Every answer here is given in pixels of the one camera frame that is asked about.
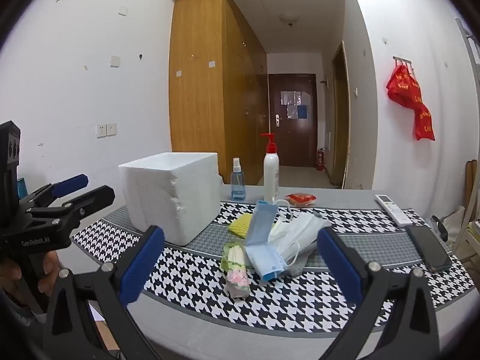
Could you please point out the black smartphone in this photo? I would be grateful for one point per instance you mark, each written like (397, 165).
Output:
(429, 247)

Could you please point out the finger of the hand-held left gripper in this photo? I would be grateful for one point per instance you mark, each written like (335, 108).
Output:
(93, 197)
(71, 185)

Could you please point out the wooden boards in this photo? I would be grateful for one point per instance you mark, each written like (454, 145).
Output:
(473, 183)

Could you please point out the houndstooth table mat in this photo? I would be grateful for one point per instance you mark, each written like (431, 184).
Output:
(195, 281)

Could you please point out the person's left hand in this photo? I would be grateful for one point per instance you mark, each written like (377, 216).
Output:
(48, 273)

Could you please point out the white wall switch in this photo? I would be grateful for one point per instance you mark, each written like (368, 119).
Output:
(122, 10)
(115, 61)
(111, 129)

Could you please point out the red fire extinguisher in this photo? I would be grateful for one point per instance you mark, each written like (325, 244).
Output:
(320, 159)

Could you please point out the blue spray bottle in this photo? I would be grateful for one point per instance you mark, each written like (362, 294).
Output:
(237, 187)

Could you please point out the white wall socket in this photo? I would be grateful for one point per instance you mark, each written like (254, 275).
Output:
(101, 130)

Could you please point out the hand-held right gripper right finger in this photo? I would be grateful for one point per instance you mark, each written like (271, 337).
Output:
(339, 266)

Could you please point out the ceiling lamp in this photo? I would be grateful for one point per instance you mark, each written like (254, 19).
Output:
(288, 18)

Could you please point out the white remote control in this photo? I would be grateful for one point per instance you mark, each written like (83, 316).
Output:
(392, 210)

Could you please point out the yellow sponge cloth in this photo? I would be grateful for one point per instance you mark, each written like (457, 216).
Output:
(239, 228)

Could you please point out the red snack packet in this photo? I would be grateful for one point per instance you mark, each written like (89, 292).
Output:
(300, 199)

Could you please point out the metal bunk bed frame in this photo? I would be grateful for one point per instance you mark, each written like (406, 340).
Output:
(470, 45)

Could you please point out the white pump bottle red cap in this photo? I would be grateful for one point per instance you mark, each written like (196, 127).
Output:
(270, 176)

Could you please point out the stack of white face masks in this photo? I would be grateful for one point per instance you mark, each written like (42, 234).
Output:
(300, 232)

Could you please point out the white plastic bag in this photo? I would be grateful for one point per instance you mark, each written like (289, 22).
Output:
(459, 228)

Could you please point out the wooden wardrobe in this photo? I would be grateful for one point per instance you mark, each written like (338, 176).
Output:
(195, 101)

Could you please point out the blue mask case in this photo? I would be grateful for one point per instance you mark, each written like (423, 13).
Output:
(258, 228)

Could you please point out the person's left forearm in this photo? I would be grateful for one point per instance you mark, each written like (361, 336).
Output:
(18, 326)

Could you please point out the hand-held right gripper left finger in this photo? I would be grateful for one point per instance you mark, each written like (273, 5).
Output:
(142, 266)

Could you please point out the blue paper notice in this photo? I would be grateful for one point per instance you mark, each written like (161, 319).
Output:
(300, 112)

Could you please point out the dark brown door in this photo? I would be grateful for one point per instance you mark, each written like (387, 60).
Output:
(288, 138)

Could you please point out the white foam box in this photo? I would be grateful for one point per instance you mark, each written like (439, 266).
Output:
(157, 195)

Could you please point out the metal wall hook rack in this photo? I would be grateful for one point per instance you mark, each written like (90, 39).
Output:
(402, 59)

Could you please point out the red plastic bag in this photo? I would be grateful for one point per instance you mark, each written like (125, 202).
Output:
(407, 93)

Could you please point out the floral swab packet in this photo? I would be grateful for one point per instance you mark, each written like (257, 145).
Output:
(236, 273)

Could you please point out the white paper notice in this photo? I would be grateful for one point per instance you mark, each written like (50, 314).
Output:
(290, 97)

